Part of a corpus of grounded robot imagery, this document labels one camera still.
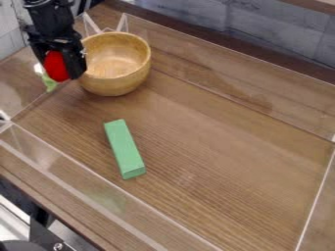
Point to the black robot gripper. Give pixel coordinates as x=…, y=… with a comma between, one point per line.
x=52, y=33

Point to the red plush strawberry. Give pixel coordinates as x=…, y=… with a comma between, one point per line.
x=55, y=71

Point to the wooden bowl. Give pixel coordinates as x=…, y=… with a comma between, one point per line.
x=119, y=58

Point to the green rectangular block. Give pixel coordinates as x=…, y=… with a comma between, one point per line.
x=125, y=149

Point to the clear acrylic tray walls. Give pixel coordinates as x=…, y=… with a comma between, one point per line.
x=235, y=134

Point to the black metal table frame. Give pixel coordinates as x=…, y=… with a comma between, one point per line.
x=30, y=228

